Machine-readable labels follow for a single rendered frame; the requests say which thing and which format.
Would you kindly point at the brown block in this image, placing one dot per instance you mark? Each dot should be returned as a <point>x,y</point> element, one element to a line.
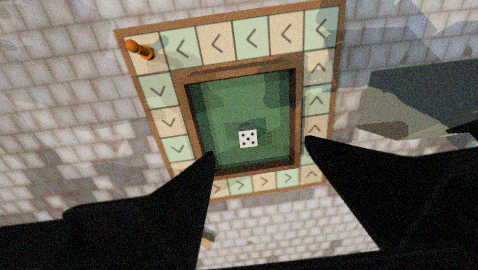
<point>207,239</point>

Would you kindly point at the orange game pawn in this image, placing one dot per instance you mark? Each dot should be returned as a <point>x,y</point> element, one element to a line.
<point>144,51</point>

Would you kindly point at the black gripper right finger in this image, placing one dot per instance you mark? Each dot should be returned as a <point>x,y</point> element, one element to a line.
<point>389,194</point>

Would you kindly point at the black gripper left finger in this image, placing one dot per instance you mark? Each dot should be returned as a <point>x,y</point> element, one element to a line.
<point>173,215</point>

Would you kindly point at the grey die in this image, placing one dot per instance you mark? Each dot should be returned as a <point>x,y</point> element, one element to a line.
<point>247,136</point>

